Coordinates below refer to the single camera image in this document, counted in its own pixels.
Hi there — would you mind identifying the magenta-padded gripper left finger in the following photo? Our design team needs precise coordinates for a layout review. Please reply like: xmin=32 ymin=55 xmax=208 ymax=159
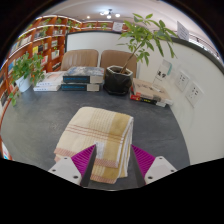
xmin=48 ymin=143 xmax=98 ymax=188

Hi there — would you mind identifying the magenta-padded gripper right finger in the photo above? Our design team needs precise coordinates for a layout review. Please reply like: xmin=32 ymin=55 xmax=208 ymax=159
xmin=129 ymin=143 xmax=178 ymax=188

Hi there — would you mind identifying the beige striped towel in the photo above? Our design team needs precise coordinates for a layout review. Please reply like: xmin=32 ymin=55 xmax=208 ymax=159
xmin=53 ymin=106 xmax=135 ymax=185

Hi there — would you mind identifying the red and black book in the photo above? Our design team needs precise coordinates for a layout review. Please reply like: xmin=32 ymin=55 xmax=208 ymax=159
xmin=129 ymin=93 xmax=168 ymax=108

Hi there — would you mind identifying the tan cover book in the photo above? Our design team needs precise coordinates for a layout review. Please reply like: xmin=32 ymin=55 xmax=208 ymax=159
xmin=132 ymin=78 xmax=174 ymax=106

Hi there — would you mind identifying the white flat book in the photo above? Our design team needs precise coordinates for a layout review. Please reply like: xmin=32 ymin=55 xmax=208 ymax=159
xmin=32 ymin=83 xmax=62 ymax=92

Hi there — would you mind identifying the dark thick book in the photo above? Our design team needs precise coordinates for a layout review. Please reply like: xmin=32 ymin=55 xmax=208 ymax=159
xmin=60 ymin=82 xmax=101 ymax=92

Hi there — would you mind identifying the white picture-cover book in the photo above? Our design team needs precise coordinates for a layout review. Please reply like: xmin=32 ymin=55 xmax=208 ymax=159
xmin=36 ymin=70 xmax=66 ymax=87

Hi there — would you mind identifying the leafy plant in white pot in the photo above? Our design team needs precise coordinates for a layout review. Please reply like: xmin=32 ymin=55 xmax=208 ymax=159
xmin=8 ymin=53 xmax=46 ymax=108

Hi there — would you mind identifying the white leaning card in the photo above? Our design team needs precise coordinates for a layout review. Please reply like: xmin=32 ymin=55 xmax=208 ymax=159
xmin=152 ymin=59 xmax=174 ymax=84

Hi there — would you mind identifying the small tree in black pot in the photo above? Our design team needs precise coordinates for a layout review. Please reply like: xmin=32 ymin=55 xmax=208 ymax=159
xmin=103 ymin=13 xmax=178 ymax=96

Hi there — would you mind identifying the dark book with picture cover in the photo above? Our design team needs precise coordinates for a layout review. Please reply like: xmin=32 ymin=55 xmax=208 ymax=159
xmin=62 ymin=66 xmax=105 ymax=84

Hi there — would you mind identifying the tan upholstered chair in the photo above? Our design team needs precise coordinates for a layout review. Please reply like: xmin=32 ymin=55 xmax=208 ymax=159
xmin=60 ymin=49 xmax=100 ymax=72
xmin=99 ymin=49 xmax=138 ymax=78

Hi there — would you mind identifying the orange wooden bookshelf unit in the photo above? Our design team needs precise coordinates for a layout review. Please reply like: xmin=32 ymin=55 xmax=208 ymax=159
xmin=0 ymin=14 xmax=83 ymax=161

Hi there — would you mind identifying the white standing sign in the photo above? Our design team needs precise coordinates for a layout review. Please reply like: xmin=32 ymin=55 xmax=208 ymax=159
xmin=176 ymin=20 xmax=190 ymax=42

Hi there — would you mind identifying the ceiling lamp cluster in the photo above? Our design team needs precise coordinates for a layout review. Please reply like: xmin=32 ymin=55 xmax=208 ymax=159
xmin=99 ymin=8 xmax=122 ymax=20

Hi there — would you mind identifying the white wall socket panel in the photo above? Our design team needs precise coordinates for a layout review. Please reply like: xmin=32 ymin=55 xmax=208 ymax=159
xmin=174 ymin=70 xmax=191 ymax=93
xmin=185 ymin=82 xmax=205 ymax=108

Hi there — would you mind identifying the orange wall shelf with plants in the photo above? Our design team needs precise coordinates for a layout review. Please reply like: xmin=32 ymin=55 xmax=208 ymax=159
xmin=81 ymin=20 xmax=126 ymax=33

